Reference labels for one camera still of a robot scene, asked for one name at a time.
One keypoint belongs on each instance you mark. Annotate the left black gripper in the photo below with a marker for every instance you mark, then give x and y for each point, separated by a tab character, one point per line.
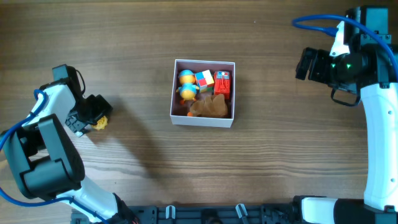
102	106

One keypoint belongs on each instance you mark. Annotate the orange duck toy blue hat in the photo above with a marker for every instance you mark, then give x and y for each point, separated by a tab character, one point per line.
188	88

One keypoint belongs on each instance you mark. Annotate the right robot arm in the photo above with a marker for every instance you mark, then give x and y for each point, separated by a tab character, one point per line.
363	62

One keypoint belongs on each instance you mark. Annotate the red toy truck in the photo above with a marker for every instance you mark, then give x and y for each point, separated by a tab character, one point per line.
222	84

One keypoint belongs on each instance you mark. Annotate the brown plush toy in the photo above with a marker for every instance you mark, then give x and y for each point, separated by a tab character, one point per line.
213	106

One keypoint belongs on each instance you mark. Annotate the white pink cardboard box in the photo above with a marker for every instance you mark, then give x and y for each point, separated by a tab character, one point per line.
178	112

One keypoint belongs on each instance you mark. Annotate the colourful puzzle cube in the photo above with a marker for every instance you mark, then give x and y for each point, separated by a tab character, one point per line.
205	81

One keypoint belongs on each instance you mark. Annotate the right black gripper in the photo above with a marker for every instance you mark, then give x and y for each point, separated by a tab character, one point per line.
318	58

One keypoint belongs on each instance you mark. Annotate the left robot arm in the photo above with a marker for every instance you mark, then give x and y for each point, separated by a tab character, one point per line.
44	162

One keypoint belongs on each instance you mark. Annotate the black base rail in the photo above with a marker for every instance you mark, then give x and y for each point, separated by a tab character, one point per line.
240	213

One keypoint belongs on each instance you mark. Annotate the yellow round toy disc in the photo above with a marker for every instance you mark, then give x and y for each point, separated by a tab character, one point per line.
101	123

